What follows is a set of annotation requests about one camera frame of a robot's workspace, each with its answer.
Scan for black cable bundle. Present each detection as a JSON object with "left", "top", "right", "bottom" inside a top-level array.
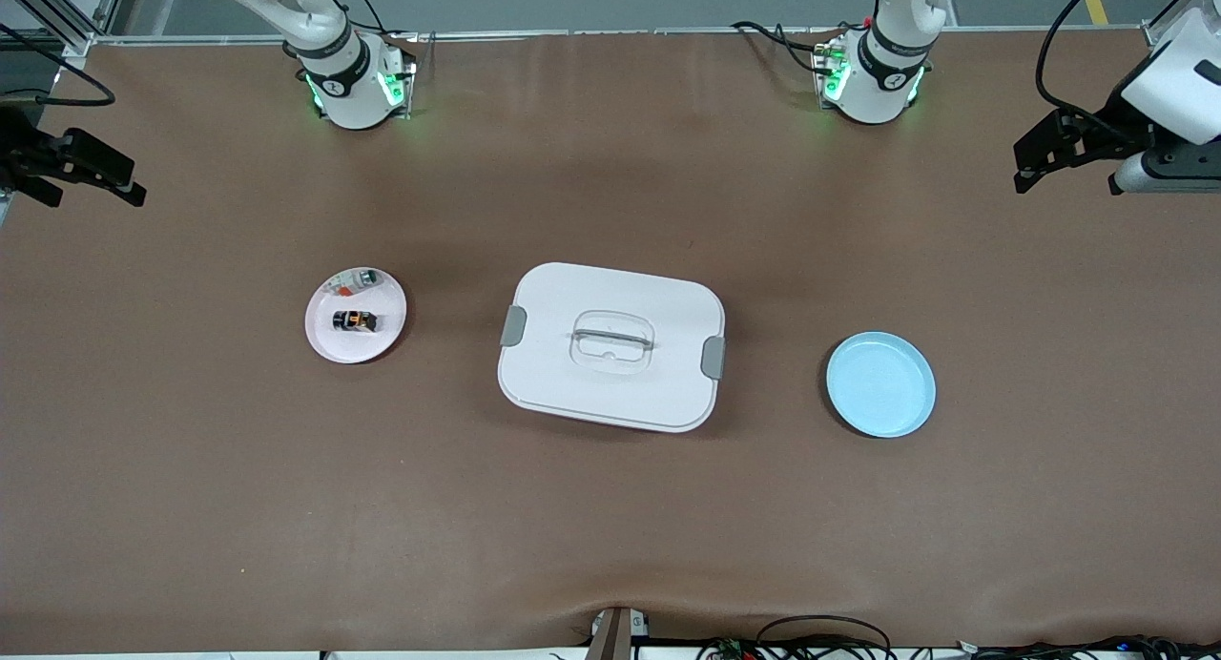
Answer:
[{"left": 694, "top": 614, "right": 1221, "bottom": 660}]

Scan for black cables at arm base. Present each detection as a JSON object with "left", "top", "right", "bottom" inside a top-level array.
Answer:
[{"left": 732, "top": 19, "right": 842, "bottom": 77}]

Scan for brown table cover sheet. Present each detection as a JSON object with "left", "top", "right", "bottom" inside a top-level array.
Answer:
[{"left": 0, "top": 31, "right": 1221, "bottom": 654}]

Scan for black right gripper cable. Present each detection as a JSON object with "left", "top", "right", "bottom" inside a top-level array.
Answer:
[{"left": 0, "top": 23, "right": 117, "bottom": 108}]

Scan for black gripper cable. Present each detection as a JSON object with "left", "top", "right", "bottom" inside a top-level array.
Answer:
[
  {"left": 1036, "top": 0, "right": 1119, "bottom": 132},
  {"left": 0, "top": 23, "right": 117, "bottom": 108}
]

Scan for light blue round plate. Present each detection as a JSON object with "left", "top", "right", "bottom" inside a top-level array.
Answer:
[{"left": 825, "top": 331, "right": 938, "bottom": 440}]

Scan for white lidded box grey latches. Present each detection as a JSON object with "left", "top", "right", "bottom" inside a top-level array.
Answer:
[{"left": 497, "top": 261, "right": 727, "bottom": 435}]

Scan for clear wire connector orange lever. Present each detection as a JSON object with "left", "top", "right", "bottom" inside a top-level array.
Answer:
[{"left": 326, "top": 269, "right": 383, "bottom": 298}]

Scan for pink round plate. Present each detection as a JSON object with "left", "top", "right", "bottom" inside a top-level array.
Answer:
[{"left": 304, "top": 266, "right": 408, "bottom": 365}]

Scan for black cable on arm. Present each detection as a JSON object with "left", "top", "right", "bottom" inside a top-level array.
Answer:
[{"left": 322, "top": 0, "right": 390, "bottom": 39}]

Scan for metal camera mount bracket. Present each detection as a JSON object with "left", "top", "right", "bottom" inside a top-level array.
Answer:
[{"left": 585, "top": 606, "right": 652, "bottom": 660}]

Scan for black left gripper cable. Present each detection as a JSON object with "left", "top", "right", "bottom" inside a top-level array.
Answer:
[{"left": 1036, "top": 0, "right": 1119, "bottom": 132}]

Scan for aluminium frame profile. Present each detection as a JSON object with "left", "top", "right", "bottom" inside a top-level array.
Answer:
[{"left": 0, "top": 0, "right": 131, "bottom": 58}]

